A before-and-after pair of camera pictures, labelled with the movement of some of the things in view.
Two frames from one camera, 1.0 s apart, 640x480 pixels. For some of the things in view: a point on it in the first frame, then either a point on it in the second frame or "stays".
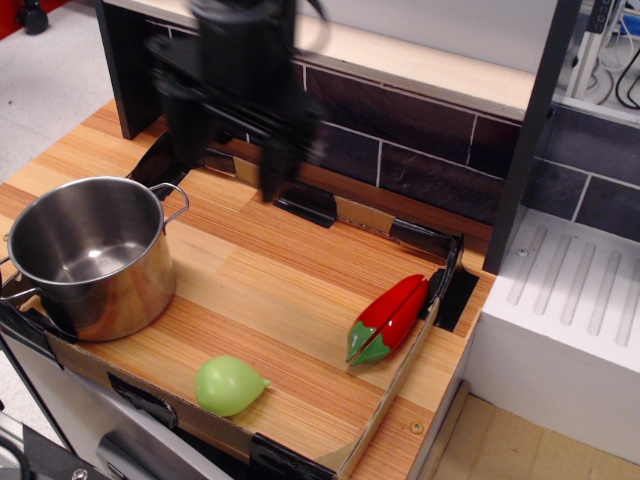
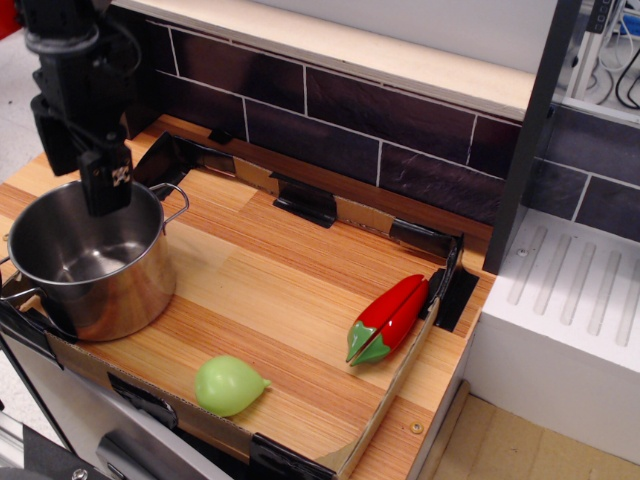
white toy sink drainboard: x=559 y=334 stays
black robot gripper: x=277 y=99 -> x=84 y=78
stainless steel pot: x=96 y=250 stays
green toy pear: x=225 y=386 stays
